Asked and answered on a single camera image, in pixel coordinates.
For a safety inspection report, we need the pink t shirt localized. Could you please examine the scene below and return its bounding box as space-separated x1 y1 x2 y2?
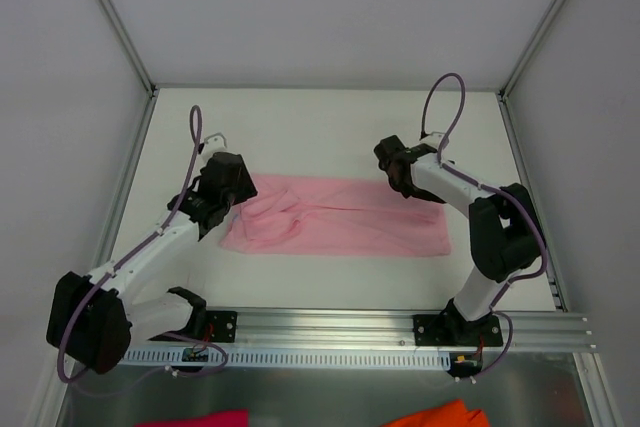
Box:
220 174 451 258

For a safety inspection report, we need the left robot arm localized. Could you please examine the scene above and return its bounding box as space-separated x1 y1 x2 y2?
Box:
46 151 257 374

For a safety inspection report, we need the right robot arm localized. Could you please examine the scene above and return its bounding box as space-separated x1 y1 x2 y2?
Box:
374 135 548 344

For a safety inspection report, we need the red t shirt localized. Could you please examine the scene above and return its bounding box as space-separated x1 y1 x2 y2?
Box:
136 409 249 427

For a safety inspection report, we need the orange t shirt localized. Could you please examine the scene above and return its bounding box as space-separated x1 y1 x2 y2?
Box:
386 400 490 427

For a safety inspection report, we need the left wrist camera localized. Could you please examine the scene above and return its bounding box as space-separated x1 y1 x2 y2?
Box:
198 132 228 156

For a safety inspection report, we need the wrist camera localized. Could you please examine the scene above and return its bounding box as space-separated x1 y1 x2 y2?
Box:
420 132 448 150
198 132 228 156

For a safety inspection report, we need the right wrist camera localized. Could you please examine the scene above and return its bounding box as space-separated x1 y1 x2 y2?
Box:
420 132 448 150

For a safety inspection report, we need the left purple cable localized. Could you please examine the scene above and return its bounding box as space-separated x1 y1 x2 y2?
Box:
55 105 229 384

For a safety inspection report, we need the purple cable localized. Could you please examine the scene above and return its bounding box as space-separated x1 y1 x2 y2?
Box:
419 72 549 381
55 105 229 384

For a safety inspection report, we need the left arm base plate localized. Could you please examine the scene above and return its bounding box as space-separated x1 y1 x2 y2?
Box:
177 309 238 344

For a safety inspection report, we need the aluminium mounting rail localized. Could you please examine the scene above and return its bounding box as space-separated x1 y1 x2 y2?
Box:
214 308 597 354

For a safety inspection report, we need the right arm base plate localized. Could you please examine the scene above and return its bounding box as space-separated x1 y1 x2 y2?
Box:
412 300 503 347

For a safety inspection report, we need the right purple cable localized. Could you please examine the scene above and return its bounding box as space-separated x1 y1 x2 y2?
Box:
419 72 549 381

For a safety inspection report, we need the slotted cable duct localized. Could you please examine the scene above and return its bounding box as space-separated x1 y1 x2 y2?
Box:
120 345 451 372

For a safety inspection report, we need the left aluminium frame post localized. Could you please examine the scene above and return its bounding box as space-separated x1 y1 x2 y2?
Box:
96 0 156 97

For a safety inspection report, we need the aluminium frame post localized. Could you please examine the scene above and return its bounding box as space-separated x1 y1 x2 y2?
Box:
96 0 156 97
498 0 568 99

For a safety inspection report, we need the right aluminium frame post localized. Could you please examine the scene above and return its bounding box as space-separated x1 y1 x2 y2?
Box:
498 0 568 99

